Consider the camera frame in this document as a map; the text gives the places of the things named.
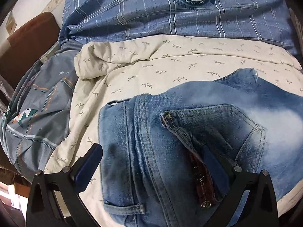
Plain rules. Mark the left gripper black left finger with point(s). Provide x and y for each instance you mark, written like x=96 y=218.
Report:
x=54 y=198

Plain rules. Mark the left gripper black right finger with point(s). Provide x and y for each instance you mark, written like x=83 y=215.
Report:
x=251 y=195

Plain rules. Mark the blue denim jeans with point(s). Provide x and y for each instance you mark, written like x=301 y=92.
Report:
x=166 y=157

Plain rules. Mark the grey patterned bed sheet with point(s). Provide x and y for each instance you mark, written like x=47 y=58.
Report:
x=37 y=119

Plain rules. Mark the brown wooden headboard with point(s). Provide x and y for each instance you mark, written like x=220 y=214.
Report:
x=27 y=44

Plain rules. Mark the blue plaid pillow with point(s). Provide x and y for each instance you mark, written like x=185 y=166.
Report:
x=117 y=20

